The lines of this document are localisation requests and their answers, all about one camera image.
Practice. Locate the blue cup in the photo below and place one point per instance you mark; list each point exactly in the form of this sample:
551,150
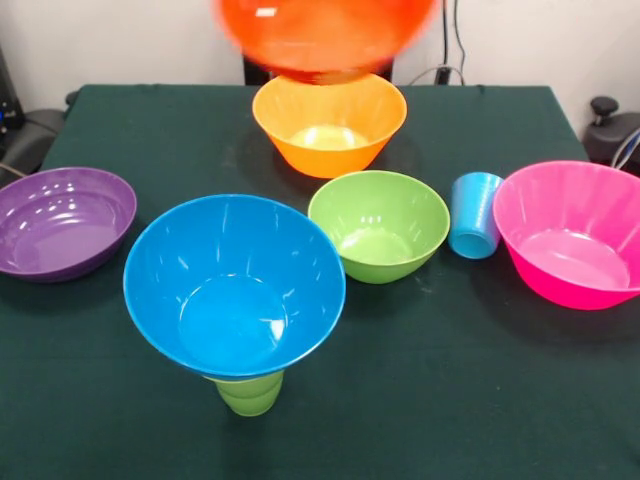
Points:
475,220

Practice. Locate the large pink bowl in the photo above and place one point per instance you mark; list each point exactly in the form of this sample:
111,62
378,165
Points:
570,250

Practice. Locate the stack of green cups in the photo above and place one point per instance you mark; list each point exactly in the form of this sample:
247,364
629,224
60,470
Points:
250,397

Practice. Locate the black equipment box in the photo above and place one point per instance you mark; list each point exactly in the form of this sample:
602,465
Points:
9,95

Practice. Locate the wide purple bowl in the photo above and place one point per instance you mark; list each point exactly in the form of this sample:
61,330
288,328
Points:
60,235

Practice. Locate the dark green tablecloth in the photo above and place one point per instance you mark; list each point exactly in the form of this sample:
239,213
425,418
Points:
150,425

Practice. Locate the wide red-orange bowl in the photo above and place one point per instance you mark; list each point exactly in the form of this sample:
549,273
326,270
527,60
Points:
325,35

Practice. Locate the large yellow-orange bowl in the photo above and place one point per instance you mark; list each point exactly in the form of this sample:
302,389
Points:
330,155

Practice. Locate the grey chair with black knob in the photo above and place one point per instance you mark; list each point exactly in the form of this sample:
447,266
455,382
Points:
612,135

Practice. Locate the large green bowl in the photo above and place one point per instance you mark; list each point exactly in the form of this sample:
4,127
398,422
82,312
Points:
382,235

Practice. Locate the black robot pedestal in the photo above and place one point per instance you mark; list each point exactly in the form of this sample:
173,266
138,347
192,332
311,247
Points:
252,75

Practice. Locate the blue bowl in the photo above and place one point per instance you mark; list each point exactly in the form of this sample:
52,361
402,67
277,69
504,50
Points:
235,290

